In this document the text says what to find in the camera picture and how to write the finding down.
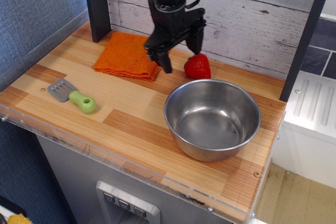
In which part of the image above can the grey toy kitchen cabinet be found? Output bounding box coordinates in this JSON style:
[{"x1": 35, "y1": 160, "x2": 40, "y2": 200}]
[{"x1": 37, "y1": 136, "x2": 228, "y2": 223}]

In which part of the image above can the green handled grey spatula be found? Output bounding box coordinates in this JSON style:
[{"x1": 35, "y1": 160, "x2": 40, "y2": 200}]
[{"x1": 47, "y1": 79, "x2": 97, "y2": 114}]

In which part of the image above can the dark grey right post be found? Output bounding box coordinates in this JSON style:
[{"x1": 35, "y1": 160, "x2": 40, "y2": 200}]
[{"x1": 279, "y1": 0, "x2": 326, "y2": 102}]

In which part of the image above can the white ribbed appliance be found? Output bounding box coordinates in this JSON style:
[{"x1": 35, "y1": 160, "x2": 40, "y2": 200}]
[{"x1": 271, "y1": 71, "x2": 335, "y2": 188}]

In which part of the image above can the red toy strawberry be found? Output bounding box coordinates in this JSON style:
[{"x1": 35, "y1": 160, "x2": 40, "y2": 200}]
[{"x1": 184, "y1": 54, "x2": 212, "y2": 79}]

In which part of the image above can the orange folded cloth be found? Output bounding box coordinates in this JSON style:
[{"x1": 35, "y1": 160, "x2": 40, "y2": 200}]
[{"x1": 93, "y1": 31, "x2": 160, "y2": 81}]

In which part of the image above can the yellow object bottom corner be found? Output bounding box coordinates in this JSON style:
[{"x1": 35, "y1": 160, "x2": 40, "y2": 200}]
[{"x1": 7, "y1": 214, "x2": 32, "y2": 224}]

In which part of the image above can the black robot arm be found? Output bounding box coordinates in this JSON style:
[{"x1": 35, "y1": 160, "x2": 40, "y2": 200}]
[{"x1": 144, "y1": 0, "x2": 206, "y2": 73}]

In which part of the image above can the stainless steel bowl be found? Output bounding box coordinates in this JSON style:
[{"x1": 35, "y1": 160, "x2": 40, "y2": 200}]
[{"x1": 164, "y1": 79, "x2": 261, "y2": 162}]

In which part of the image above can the clear acrylic edge guard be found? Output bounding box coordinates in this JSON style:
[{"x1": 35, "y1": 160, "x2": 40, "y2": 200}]
[{"x1": 1, "y1": 97, "x2": 285, "y2": 223}]

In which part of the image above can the silver button panel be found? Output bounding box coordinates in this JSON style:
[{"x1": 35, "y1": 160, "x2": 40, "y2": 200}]
[{"x1": 96, "y1": 180, "x2": 161, "y2": 223}]

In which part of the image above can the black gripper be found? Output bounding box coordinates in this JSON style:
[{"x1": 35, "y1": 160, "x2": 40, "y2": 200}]
[{"x1": 144, "y1": 0, "x2": 206, "y2": 73}]

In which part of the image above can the dark grey left post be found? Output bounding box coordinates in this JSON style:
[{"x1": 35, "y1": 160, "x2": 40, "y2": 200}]
[{"x1": 87, "y1": 0, "x2": 111, "y2": 42}]

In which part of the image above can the dark grey post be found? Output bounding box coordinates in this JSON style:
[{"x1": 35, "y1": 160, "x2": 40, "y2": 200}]
[
  {"x1": 87, "y1": 0, "x2": 111, "y2": 42},
  {"x1": 279, "y1": 0, "x2": 326, "y2": 102}
]

